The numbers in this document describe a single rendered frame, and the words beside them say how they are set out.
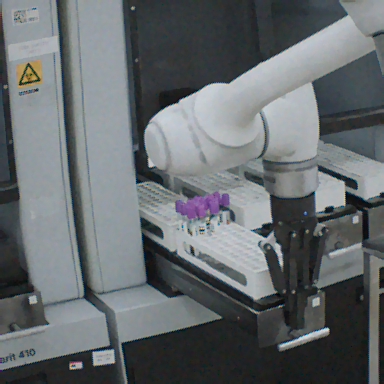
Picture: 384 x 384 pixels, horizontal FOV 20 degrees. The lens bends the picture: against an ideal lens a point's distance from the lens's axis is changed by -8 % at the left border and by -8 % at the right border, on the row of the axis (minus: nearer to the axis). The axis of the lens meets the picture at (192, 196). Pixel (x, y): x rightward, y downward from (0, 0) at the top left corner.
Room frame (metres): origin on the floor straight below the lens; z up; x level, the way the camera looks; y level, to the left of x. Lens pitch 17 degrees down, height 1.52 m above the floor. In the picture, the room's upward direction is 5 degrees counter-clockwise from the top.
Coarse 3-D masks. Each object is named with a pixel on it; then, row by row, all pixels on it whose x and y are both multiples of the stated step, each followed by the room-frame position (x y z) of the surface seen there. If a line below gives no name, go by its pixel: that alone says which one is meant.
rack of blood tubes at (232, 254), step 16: (176, 240) 1.99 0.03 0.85; (192, 240) 1.93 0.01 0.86; (208, 240) 1.92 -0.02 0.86; (224, 240) 1.91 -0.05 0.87; (240, 240) 1.91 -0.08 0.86; (256, 240) 1.90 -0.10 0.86; (192, 256) 1.95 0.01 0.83; (208, 256) 1.94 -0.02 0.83; (224, 256) 1.83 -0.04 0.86; (240, 256) 1.82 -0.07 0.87; (256, 256) 1.81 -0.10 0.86; (208, 272) 1.89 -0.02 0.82; (224, 272) 1.90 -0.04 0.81; (240, 272) 1.78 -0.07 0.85; (256, 272) 1.74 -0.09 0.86; (240, 288) 1.78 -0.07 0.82; (256, 288) 1.74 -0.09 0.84; (272, 288) 1.75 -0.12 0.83
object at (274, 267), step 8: (264, 248) 1.67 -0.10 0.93; (272, 248) 1.68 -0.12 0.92; (264, 256) 1.70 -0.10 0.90; (272, 256) 1.68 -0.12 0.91; (272, 264) 1.68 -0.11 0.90; (272, 272) 1.69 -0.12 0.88; (280, 272) 1.68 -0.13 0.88; (272, 280) 1.70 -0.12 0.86; (280, 280) 1.68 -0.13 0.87; (280, 288) 1.68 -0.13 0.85
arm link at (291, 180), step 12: (264, 168) 1.70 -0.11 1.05; (276, 168) 1.67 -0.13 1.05; (288, 168) 1.67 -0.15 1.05; (300, 168) 1.67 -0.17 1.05; (312, 168) 1.68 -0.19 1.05; (264, 180) 1.71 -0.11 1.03; (276, 180) 1.68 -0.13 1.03; (288, 180) 1.67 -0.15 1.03; (300, 180) 1.67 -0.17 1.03; (312, 180) 1.68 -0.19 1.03; (276, 192) 1.68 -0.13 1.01; (288, 192) 1.67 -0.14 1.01; (300, 192) 1.67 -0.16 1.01
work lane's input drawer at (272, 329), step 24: (144, 240) 2.11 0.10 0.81; (168, 264) 2.00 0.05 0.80; (192, 288) 1.91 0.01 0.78; (216, 288) 1.84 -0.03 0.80; (312, 288) 1.75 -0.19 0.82; (216, 312) 1.83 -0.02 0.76; (240, 312) 1.75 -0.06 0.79; (264, 312) 1.70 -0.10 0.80; (312, 312) 1.74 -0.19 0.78; (264, 336) 1.70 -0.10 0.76; (288, 336) 1.72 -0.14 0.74; (312, 336) 1.69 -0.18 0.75
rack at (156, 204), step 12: (144, 192) 2.25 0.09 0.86; (156, 192) 2.24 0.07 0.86; (168, 192) 2.24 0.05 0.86; (144, 204) 2.17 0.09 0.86; (156, 204) 2.16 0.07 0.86; (168, 204) 2.15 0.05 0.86; (144, 216) 2.12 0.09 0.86; (156, 216) 2.09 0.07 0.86; (168, 216) 2.08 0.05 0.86; (144, 228) 2.13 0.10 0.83; (156, 228) 2.19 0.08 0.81; (168, 228) 2.02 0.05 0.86; (156, 240) 2.08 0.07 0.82; (168, 240) 2.03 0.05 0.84
